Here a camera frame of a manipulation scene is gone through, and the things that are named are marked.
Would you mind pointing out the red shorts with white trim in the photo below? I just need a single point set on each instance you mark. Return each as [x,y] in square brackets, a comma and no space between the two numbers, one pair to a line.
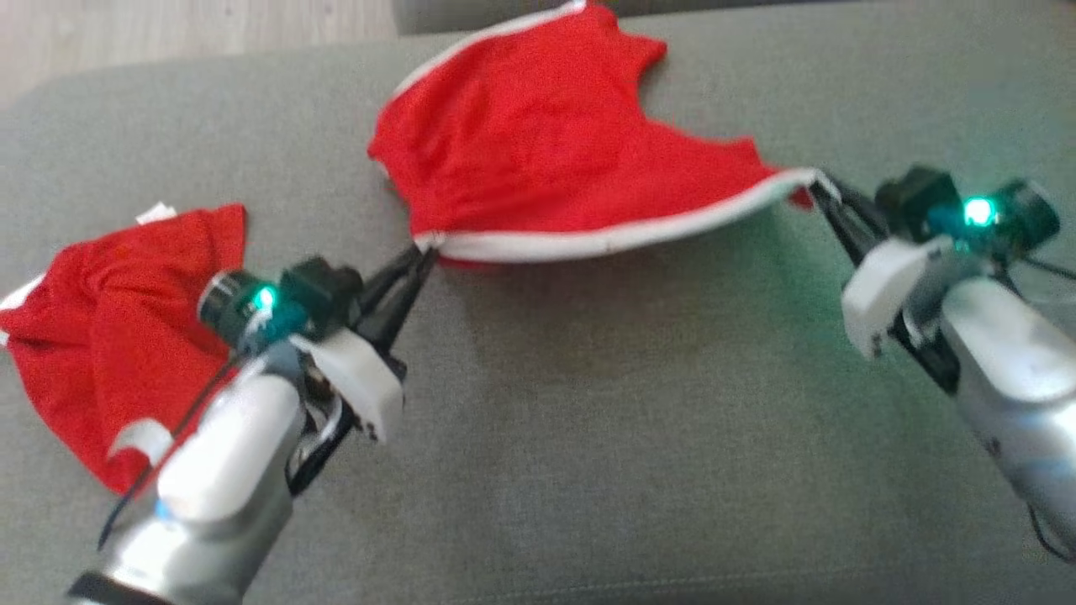
[538,143]

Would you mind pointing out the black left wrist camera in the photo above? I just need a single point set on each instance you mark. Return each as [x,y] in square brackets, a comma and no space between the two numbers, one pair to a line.
[324,290]

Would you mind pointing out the large grey sofa seat cushion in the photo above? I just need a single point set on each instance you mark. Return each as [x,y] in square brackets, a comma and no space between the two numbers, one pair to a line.
[588,420]

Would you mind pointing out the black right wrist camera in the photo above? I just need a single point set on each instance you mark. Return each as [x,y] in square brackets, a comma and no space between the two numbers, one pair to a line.
[916,197]

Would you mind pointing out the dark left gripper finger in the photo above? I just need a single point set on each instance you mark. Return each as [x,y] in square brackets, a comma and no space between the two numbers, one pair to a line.
[403,307]
[395,273]

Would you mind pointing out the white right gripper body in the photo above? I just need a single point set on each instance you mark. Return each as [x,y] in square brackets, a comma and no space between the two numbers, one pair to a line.
[883,286]

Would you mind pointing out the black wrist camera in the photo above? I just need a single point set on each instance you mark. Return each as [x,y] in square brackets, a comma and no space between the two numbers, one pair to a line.
[916,197]
[324,290]

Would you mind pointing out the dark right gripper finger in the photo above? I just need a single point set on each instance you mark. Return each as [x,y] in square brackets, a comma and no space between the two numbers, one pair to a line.
[857,202]
[845,231]

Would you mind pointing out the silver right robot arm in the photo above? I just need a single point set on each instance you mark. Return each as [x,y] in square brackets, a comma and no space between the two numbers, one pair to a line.
[1009,361]

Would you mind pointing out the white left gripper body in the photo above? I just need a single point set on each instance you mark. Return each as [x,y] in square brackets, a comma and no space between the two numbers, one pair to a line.
[353,378]

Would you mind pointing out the red white basketball jersey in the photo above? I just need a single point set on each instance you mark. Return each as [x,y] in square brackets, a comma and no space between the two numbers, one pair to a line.
[101,336]

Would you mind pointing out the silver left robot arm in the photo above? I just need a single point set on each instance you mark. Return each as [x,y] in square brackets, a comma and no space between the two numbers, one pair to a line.
[218,470]

